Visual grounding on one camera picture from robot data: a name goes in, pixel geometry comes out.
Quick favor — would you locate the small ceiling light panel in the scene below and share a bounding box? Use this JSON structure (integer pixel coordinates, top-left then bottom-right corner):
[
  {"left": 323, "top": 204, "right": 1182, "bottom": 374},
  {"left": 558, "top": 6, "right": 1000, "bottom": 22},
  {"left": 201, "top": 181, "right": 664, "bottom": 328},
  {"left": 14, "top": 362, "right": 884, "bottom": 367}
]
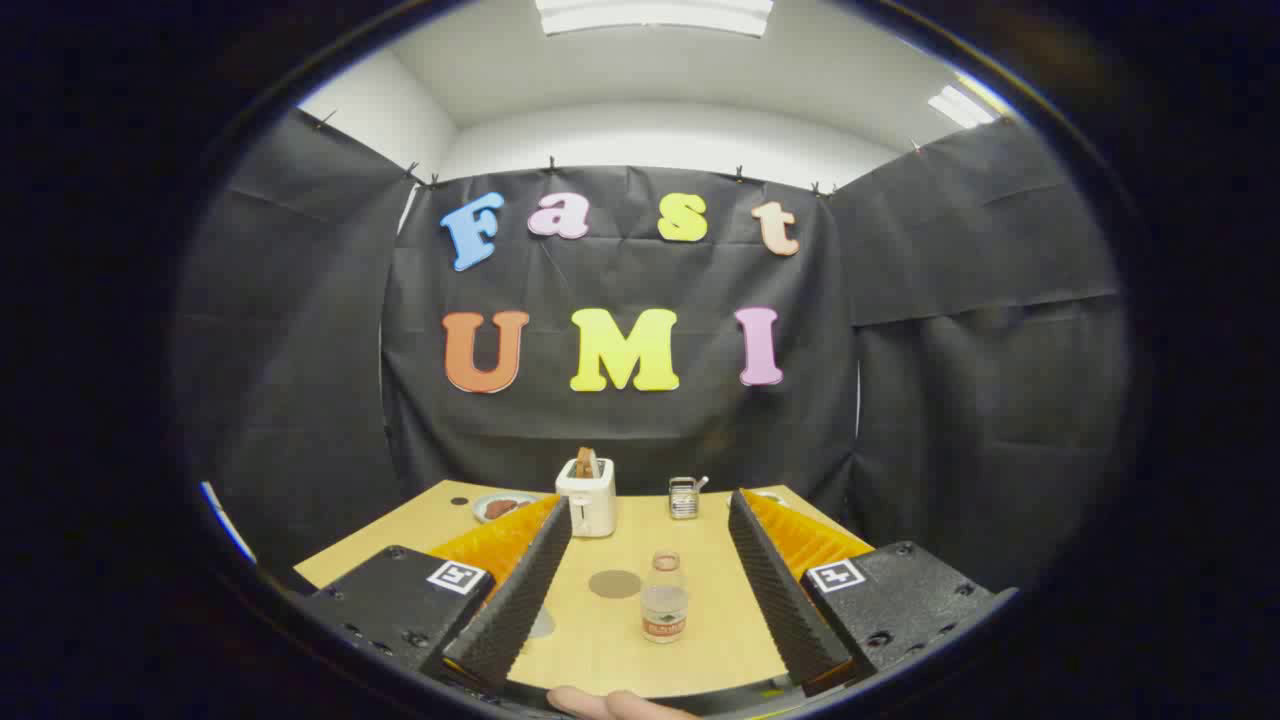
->
[{"left": 927, "top": 84, "right": 999, "bottom": 129}]

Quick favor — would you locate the white toaster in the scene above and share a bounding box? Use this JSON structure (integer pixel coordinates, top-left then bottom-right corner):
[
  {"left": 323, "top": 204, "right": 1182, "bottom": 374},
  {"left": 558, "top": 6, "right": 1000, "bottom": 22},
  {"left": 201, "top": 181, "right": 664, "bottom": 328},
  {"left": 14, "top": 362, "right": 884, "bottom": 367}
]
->
[{"left": 555, "top": 458, "right": 618, "bottom": 539}]

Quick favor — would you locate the clear plastic bottle red label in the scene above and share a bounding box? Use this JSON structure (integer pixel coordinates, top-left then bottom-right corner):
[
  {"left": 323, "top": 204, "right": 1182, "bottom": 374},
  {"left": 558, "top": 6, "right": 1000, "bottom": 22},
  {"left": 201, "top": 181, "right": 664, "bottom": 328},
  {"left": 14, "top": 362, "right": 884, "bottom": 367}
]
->
[{"left": 640, "top": 549, "right": 690, "bottom": 644}]

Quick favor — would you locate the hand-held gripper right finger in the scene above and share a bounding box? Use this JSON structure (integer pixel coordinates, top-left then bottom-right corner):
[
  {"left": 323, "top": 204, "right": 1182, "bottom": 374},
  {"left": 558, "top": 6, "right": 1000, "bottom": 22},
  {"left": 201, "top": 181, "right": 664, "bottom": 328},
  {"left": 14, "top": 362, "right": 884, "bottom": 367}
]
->
[{"left": 727, "top": 488, "right": 1019, "bottom": 698}]

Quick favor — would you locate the large ceiling light panel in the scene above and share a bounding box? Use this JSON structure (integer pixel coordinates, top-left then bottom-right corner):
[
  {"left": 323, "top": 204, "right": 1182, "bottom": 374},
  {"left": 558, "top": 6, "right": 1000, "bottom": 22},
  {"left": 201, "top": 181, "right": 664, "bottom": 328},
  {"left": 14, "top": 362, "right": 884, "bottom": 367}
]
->
[{"left": 534, "top": 0, "right": 775, "bottom": 39}]

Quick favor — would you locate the wooden table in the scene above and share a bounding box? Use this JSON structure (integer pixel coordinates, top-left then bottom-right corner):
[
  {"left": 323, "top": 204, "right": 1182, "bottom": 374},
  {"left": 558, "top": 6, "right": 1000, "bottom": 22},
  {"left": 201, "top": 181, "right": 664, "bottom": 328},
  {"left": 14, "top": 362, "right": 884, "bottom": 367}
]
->
[{"left": 293, "top": 481, "right": 881, "bottom": 701}]

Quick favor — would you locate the pale green plate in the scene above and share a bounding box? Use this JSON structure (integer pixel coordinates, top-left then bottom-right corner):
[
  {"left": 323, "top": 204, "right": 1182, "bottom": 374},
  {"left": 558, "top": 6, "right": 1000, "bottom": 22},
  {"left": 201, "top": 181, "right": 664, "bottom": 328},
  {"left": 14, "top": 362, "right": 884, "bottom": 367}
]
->
[{"left": 472, "top": 491, "right": 541, "bottom": 525}]

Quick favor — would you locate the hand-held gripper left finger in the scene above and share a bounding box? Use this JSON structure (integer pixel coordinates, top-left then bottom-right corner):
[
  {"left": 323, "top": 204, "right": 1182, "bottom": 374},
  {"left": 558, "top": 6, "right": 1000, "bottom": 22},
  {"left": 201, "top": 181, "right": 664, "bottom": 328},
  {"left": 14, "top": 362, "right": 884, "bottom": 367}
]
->
[{"left": 300, "top": 492, "right": 573, "bottom": 696}]

